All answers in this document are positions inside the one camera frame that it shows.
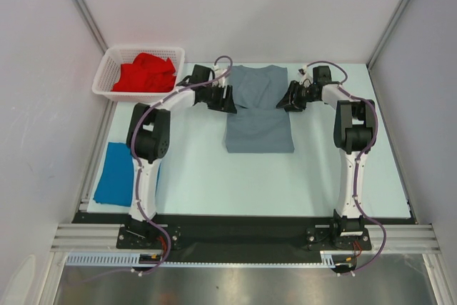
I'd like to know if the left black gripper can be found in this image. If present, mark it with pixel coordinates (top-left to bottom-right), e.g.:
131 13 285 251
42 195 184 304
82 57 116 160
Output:
202 84 237 114

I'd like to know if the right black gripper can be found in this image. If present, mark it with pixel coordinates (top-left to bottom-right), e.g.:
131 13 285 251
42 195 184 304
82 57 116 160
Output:
276 80 318 113

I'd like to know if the grey t shirt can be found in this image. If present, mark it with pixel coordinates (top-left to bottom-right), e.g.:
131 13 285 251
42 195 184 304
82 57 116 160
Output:
225 65 295 154

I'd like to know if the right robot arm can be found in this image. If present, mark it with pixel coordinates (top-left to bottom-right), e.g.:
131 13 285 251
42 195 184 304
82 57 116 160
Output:
276 61 378 250

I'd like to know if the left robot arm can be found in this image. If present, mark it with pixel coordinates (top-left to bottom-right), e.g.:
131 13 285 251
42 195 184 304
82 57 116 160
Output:
124 65 237 248

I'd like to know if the red t shirt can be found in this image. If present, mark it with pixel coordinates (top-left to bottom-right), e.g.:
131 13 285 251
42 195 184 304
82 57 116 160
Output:
111 53 176 93

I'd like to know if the white plastic basket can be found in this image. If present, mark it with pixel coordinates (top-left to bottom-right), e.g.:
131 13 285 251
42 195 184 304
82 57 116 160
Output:
91 45 185 103

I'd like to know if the folded blue t shirt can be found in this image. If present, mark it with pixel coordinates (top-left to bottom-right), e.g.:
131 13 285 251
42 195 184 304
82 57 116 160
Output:
93 141 161 208

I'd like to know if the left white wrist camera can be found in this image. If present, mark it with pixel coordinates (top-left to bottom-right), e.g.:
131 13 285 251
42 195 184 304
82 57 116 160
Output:
212 64 230 87

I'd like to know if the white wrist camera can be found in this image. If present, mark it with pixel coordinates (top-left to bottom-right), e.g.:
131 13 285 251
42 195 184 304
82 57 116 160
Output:
212 64 230 87
298 65 313 84

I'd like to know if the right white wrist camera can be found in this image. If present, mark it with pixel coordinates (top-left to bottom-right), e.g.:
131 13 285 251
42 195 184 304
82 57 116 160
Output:
298 65 313 84

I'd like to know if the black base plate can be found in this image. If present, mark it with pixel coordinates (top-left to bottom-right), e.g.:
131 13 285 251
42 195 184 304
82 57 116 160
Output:
72 211 415 264

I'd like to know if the white slotted cable duct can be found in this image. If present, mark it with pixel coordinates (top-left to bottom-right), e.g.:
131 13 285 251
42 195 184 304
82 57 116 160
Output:
66 249 361 269

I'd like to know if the aluminium front rail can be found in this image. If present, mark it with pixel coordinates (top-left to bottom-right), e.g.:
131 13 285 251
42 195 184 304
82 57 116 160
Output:
51 224 441 254

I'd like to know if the right aluminium corner post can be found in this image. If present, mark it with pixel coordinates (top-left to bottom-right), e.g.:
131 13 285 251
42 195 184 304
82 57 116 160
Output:
366 0 412 71

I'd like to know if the aluminium corner post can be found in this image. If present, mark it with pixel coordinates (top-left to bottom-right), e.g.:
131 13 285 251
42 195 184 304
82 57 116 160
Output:
366 0 412 71
71 0 109 54

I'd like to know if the left aluminium corner post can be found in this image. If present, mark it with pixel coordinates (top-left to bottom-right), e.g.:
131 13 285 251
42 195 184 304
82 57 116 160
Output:
71 0 109 54

